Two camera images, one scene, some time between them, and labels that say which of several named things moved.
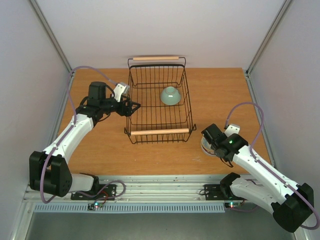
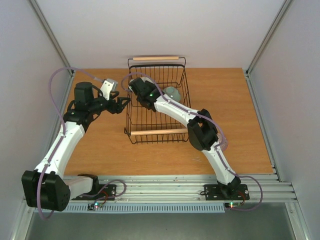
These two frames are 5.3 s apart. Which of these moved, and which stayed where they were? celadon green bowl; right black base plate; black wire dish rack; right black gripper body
Moved: right black gripper body
Stayed: right black base plate; black wire dish rack; celadon green bowl
